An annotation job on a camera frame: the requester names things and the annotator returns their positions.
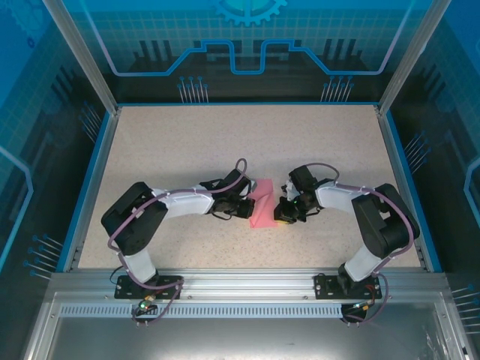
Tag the pink cloth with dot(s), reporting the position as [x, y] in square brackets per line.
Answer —
[268, 187]

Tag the aluminium side rail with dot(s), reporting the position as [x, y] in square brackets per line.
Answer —
[93, 187]
[399, 157]

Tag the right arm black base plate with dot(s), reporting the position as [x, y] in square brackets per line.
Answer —
[322, 288]

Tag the blue printed enclosure panel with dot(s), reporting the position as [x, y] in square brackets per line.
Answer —
[450, 150]
[240, 37]
[37, 150]

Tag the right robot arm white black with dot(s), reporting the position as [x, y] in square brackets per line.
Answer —
[337, 197]

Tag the aluminium mounting rail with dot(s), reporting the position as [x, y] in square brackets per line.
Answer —
[243, 281]

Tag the metal tray panel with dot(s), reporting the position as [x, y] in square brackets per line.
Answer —
[225, 337]

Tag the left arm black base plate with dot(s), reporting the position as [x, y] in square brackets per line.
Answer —
[123, 292]

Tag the aluminium frame post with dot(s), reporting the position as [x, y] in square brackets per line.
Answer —
[405, 56]
[90, 63]

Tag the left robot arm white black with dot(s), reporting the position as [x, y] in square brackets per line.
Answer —
[187, 206]

